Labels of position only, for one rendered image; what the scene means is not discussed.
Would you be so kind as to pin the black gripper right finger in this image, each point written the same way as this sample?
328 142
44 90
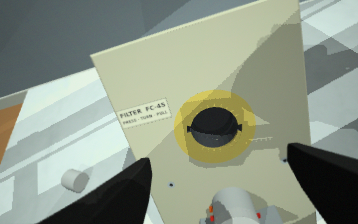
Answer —
330 181

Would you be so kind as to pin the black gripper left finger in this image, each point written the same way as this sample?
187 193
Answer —
123 199

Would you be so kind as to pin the white cylinder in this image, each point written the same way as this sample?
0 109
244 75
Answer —
74 180

